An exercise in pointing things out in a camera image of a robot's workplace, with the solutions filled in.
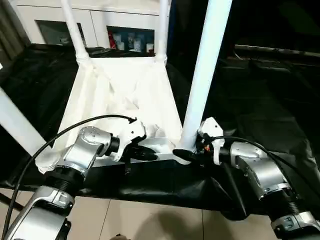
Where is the white sideboard cabinet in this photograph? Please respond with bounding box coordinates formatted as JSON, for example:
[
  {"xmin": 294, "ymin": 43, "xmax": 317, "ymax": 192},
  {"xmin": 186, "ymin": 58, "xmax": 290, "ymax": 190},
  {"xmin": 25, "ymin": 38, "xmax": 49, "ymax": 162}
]
[{"xmin": 11, "ymin": 0, "xmax": 173, "ymax": 55}]

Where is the grey metal bar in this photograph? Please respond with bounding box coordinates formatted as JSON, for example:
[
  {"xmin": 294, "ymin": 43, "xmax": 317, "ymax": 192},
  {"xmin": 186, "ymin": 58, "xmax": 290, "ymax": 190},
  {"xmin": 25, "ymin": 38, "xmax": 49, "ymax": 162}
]
[{"xmin": 234, "ymin": 44, "xmax": 320, "ymax": 58}]

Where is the grey curtain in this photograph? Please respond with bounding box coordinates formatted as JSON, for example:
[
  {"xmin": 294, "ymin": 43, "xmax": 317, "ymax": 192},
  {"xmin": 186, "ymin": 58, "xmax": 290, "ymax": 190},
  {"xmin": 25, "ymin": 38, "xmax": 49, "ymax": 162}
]
[{"xmin": 0, "ymin": 0, "xmax": 31, "ymax": 62}]

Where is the black table mat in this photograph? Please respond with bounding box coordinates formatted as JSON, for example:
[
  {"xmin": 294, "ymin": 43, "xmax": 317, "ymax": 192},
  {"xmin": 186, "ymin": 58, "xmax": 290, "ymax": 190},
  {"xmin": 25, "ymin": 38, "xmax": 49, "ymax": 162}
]
[{"xmin": 0, "ymin": 42, "xmax": 320, "ymax": 222}]

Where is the white plastic table top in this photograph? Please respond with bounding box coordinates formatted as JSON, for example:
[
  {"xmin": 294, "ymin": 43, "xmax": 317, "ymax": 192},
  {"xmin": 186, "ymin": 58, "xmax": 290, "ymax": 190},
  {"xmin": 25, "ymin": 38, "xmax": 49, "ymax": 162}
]
[{"xmin": 34, "ymin": 56, "xmax": 198, "ymax": 175}]

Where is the black metal table frame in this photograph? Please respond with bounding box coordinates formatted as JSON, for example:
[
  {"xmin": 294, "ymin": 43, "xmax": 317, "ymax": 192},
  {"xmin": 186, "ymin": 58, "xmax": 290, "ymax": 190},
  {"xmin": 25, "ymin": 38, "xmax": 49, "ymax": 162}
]
[{"xmin": 0, "ymin": 193, "xmax": 25, "ymax": 210}]

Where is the black case with yellow label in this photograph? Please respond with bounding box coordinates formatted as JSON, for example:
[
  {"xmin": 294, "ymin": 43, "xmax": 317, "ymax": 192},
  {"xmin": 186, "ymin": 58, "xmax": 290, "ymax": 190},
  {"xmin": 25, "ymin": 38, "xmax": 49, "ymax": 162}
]
[{"xmin": 167, "ymin": 0, "xmax": 237, "ymax": 61}]

